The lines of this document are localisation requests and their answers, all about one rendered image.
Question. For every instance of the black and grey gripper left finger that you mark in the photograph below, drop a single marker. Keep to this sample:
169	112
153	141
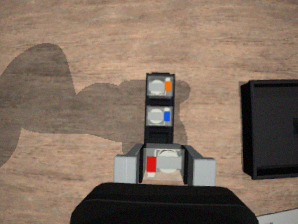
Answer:
125	165

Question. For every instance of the black rectangular tray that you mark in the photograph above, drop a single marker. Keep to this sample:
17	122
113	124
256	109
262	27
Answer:
269	113

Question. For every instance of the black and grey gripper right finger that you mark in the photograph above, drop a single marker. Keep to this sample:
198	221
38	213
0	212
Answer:
198	170

